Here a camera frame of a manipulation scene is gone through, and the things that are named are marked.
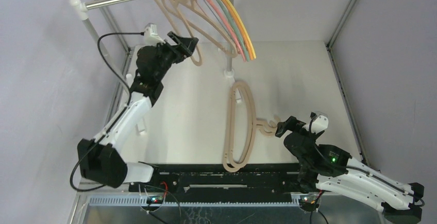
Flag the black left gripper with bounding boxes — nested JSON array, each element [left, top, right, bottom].
[[152, 32, 198, 81]]

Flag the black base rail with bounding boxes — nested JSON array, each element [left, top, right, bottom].
[[128, 163, 319, 205]]

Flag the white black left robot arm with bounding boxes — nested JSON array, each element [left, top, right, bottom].
[[72, 31, 199, 192]]

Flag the rack post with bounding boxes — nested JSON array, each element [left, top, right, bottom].
[[68, 0, 147, 137], [223, 0, 236, 78]]

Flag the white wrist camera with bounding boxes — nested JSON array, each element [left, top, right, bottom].
[[143, 23, 165, 46], [303, 111, 329, 134]]

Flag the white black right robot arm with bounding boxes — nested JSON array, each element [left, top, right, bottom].
[[275, 112, 425, 223]]

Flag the left rack post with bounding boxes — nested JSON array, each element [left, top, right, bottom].
[[68, 0, 147, 137]]

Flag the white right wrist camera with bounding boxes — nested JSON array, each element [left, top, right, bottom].
[[303, 111, 329, 134]]

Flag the aluminium frame rail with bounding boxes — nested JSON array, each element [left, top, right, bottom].
[[68, 171, 388, 224]]

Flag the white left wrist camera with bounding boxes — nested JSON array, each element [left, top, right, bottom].
[[143, 23, 165, 46]]

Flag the black left camera cable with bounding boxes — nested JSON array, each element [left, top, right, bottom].
[[69, 31, 146, 193]]

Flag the orange wire hanger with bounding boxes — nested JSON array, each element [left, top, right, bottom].
[[221, 0, 256, 60]]

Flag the black right camera cable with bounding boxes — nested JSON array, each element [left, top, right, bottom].
[[309, 113, 352, 174]]

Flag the right rack post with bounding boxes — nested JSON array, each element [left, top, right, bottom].
[[223, 0, 236, 78]]

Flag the black camera cable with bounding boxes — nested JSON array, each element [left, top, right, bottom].
[[309, 113, 352, 174], [69, 31, 146, 193]]

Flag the pink wire hanger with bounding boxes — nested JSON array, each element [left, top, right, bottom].
[[188, 0, 250, 62]]

